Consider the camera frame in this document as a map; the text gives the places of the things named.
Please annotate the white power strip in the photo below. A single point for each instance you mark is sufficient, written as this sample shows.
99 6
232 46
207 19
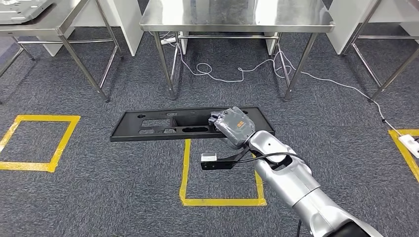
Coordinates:
168 40
410 145

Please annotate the yellow floor tape square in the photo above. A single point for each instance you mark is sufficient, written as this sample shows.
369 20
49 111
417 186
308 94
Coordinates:
406 132
42 117
222 202

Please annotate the black plastic panel part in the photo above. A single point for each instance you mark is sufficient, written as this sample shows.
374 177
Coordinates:
127 129

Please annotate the silver sheet metal part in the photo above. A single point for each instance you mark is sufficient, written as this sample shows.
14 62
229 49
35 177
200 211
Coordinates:
19 11

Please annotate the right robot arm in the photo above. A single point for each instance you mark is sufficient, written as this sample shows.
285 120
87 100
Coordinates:
288 176

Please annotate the stainless steel workbench table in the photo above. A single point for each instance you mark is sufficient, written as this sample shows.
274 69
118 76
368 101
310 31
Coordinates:
65 16
229 13
386 37

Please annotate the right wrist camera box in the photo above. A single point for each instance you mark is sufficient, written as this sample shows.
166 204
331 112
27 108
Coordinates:
212 165

